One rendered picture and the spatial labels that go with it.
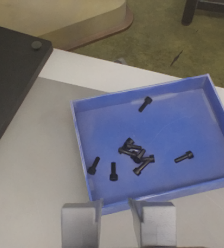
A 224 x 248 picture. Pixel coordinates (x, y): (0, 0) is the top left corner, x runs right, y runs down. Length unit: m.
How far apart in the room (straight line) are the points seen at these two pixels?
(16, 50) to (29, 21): 0.48
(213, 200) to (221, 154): 0.04
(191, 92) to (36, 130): 0.15
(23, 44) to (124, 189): 0.18
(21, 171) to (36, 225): 0.05
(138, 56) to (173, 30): 0.24
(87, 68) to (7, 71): 0.08
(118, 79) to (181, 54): 1.27
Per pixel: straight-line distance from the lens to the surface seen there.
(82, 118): 0.31
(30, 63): 0.34
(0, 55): 0.35
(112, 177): 0.27
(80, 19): 0.82
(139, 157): 0.28
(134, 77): 0.33
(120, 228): 0.27
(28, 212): 0.28
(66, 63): 0.35
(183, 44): 1.63
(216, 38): 1.69
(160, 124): 0.30
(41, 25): 0.82
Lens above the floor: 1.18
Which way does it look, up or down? 61 degrees down
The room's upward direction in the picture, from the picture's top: straight up
